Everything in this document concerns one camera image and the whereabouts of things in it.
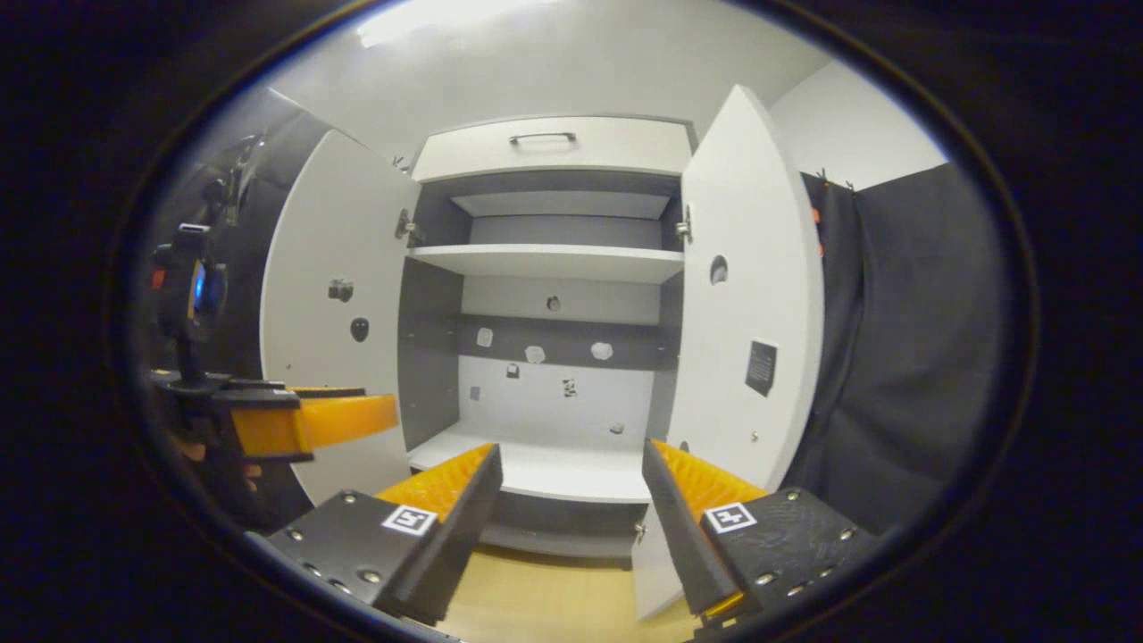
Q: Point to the white cabinet shelf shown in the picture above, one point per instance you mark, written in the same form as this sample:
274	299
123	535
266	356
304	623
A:
545	262
563	204

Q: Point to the white double-door shoe cabinet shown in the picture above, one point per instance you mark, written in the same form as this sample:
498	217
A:
429	357

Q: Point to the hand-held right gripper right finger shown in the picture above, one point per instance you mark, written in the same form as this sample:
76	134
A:
688	545

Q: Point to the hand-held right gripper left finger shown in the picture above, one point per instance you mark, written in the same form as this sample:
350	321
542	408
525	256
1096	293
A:
455	545

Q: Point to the white cabinet drawer front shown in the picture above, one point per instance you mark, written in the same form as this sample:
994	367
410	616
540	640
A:
464	152

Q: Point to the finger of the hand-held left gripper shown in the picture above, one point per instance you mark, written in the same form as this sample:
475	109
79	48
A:
321	391
339	420

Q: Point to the white cabinet door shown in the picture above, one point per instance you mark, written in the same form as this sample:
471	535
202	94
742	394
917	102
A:
741	223
339	232

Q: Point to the white cabinet bottom panel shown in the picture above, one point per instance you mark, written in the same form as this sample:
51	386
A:
554	469

